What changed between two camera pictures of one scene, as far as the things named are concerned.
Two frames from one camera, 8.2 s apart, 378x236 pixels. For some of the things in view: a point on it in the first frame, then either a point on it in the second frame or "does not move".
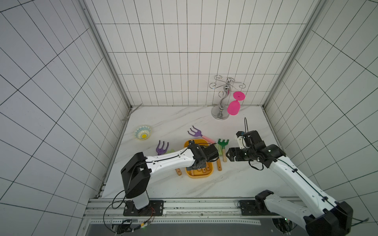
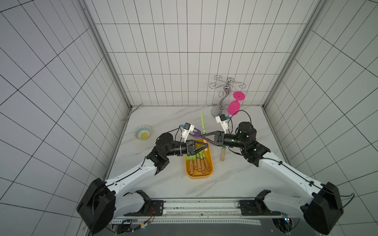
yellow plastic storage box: [206, 171] does not move
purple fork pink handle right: [198, 133] does not move
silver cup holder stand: [220, 111] does not move
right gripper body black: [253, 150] → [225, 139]
